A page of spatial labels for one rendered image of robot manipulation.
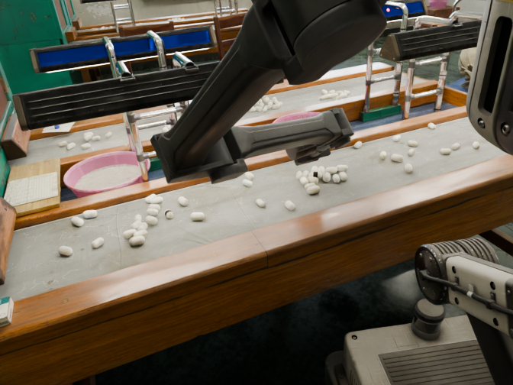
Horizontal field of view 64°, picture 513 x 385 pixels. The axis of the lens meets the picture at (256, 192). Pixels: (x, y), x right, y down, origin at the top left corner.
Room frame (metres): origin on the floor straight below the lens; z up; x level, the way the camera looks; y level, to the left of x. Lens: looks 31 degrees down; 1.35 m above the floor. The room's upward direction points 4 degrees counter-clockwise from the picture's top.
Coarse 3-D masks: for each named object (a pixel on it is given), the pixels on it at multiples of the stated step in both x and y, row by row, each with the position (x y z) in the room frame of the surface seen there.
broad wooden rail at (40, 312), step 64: (384, 192) 0.93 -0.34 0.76; (448, 192) 0.90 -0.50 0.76; (512, 192) 0.98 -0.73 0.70; (192, 256) 0.72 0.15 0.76; (256, 256) 0.71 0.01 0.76; (320, 256) 0.76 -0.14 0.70; (384, 256) 0.83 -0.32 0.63; (64, 320) 0.57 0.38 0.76; (128, 320) 0.60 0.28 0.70; (192, 320) 0.65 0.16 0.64; (0, 384) 0.51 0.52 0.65; (64, 384) 0.55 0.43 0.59
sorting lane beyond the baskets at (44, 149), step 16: (352, 80) 2.05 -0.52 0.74; (416, 80) 1.97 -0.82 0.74; (272, 96) 1.89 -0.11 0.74; (288, 96) 1.87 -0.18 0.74; (304, 96) 1.85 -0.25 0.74; (320, 96) 1.84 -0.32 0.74; (352, 96) 1.80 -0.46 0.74; (256, 112) 1.69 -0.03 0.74; (272, 112) 1.67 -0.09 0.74; (96, 128) 1.64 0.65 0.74; (112, 128) 1.62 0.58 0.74; (160, 128) 1.58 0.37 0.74; (32, 144) 1.51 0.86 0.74; (48, 144) 1.50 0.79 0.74; (80, 144) 1.48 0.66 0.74; (96, 144) 1.46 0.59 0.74; (112, 144) 1.45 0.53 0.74; (32, 160) 1.36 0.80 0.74
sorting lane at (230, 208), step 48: (384, 144) 1.27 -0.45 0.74; (432, 144) 1.25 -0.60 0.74; (480, 144) 1.22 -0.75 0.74; (192, 192) 1.04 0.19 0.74; (240, 192) 1.02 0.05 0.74; (288, 192) 1.00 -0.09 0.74; (336, 192) 0.98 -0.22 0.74; (48, 240) 0.86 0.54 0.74; (192, 240) 0.81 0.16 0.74; (0, 288) 0.69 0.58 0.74; (48, 288) 0.68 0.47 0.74
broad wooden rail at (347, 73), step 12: (336, 72) 2.13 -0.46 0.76; (348, 72) 2.12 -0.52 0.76; (360, 72) 2.10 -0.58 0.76; (372, 72) 2.12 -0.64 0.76; (384, 72) 2.15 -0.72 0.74; (288, 84) 1.98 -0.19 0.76; (312, 84) 2.00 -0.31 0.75; (156, 108) 1.76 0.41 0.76; (84, 120) 1.68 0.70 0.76; (96, 120) 1.67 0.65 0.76; (108, 120) 1.66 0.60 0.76; (120, 120) 1.68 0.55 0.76; (36, 132) 1.58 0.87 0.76; (48, 132) 1.58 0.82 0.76; (60, 132) 1.59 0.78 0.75; (72, 132) 1.61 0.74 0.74
